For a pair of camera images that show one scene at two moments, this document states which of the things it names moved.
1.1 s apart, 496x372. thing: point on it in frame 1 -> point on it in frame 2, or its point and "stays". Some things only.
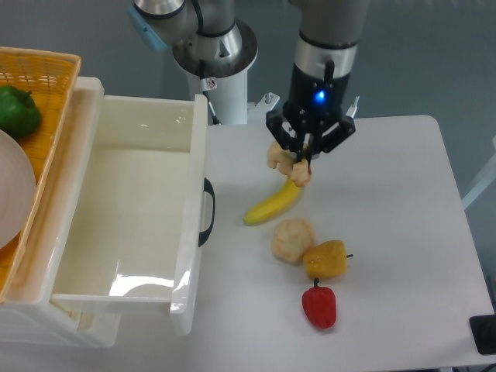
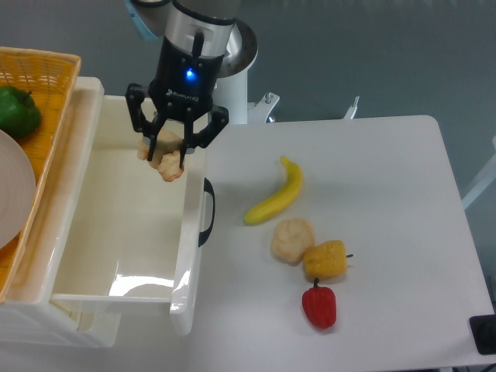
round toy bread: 291,240 stays
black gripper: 314,105 -> 183,87
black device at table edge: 483,328 stays
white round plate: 18,188 stays
